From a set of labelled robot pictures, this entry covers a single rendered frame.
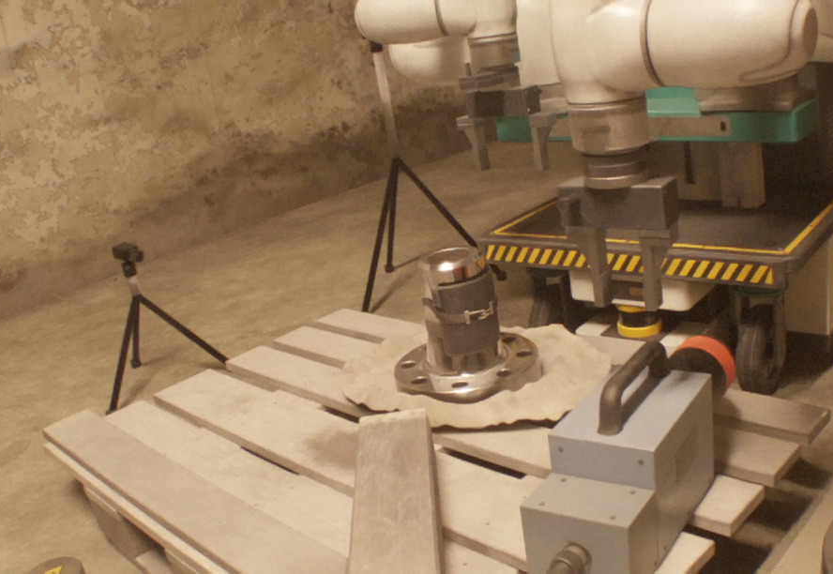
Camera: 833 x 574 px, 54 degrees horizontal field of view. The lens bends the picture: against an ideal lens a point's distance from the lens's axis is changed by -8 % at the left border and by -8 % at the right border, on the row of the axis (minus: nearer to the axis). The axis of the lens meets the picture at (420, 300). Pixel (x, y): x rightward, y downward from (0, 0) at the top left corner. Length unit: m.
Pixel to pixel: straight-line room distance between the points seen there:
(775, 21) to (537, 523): 0.60
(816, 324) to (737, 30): 1.04
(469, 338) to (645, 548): 0.60
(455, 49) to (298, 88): 2.34
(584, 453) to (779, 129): 0.78
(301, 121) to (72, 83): 1.14
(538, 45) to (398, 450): 0.92
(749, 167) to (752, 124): 0.25
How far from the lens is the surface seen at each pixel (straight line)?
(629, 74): 0.94
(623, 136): 0.97
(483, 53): 1.55
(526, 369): 1.51
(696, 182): 1.96
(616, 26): 0.93
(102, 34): 3.67
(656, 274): 1.03
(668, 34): 0.91
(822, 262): 1.78
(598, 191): 1.01
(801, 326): 1.84
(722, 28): 0.89
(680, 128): 1.68
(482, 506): 1.25
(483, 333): 1.51
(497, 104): 1.58
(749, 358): 1.68
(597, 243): 1.04
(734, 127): 1.64
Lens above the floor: 0.81
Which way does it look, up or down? 19 degrees down
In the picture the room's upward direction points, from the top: 10 degrees counter-clockwise
